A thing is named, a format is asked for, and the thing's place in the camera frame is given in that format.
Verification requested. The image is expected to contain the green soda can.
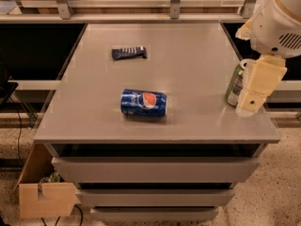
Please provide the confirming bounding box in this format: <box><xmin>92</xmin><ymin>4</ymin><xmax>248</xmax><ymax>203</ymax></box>
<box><xmin>225</xmin><ymin>64</ymin><xmax>245</xmax><ymax>106</ymax></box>

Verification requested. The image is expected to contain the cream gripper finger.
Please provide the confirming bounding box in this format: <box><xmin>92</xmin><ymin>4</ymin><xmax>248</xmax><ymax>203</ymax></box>
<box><xmin>236</xmin><ymin>92</ymin><xmax>266</xmax><ymax>118</ymax></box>

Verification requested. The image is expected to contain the dark blue snack bag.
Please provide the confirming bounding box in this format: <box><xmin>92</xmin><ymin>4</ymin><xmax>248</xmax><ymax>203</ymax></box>
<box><xmin>111</xmin><ymin>46</ymin><xmax>147</xmax><ymax>60</ymax></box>

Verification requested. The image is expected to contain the blue pepsi can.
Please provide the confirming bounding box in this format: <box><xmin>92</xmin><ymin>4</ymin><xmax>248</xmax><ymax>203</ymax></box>
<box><xmin>120</xmin><ymin>89</ymin><xmax>167</xmax><ymax>118</ymax></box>

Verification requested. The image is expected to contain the grey drawer cabinet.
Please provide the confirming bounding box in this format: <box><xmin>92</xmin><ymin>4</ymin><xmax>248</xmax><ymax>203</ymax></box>
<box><xmin>35</xmin><ymin>24</ymin><xmax>279</xmax><ymax>221</ymax></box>

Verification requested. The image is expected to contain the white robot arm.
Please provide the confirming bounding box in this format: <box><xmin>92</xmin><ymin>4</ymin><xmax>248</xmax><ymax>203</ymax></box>
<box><xmin>236</xmin><ymin>0</ymin><xmax>301</xmax><ymax>117</ymax></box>

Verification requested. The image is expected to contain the cardboard box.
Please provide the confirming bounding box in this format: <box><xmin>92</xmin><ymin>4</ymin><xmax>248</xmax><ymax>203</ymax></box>
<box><xmin>16</xmin><ymin>144</ymin><xmax>77</xmax><ymax>219</ymax></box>

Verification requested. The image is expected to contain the metal shelf frame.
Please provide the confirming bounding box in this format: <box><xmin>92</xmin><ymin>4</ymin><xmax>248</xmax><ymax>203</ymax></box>
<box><xmin>0</xmin><ymin>0</ymin><xmax>257</xmax><ymax>24</ymax></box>

